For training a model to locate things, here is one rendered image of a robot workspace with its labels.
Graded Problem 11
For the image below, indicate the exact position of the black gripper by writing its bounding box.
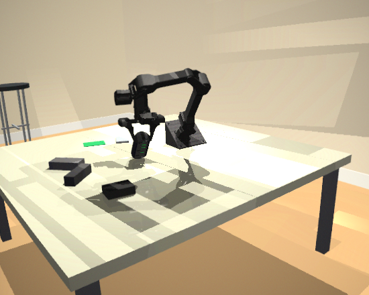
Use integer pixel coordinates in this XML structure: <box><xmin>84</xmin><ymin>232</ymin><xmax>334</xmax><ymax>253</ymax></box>
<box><xmin>117</xmin><ymin>104</ymin><xmax>165</xmax><ymax>142</ymax></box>

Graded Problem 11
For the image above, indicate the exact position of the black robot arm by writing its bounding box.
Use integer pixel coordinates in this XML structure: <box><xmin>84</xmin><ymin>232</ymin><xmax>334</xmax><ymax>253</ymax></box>
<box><xmin>114</xmin><ymin>68</ymin><xmax>211</xmax><ymax>141</ymax></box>

